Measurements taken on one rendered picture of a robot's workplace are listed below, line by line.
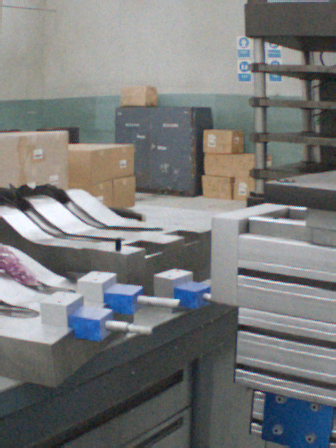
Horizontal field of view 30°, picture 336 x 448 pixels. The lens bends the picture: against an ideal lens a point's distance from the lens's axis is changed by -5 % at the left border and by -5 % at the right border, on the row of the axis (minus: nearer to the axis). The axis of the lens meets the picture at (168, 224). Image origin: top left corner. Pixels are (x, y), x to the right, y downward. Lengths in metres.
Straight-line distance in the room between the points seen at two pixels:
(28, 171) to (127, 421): 4.00
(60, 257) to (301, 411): 0.52
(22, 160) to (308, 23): 2.44
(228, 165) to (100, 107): 2.45
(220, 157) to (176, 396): 6.86
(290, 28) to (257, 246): 4.45
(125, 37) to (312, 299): 8.72
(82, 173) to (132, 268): 4.72
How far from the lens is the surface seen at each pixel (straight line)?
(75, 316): 0.75
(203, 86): 8.47
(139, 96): 8.41
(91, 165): 5.66
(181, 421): 1.20
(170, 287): 0.97
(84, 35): 9.78
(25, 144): 4.90
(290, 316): 0.64
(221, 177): 7.93
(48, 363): 0.72
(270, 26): 5.12
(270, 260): 0.64
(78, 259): 1.03
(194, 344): 1.13
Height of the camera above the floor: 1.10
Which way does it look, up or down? 10 degrees down
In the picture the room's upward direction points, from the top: straight up
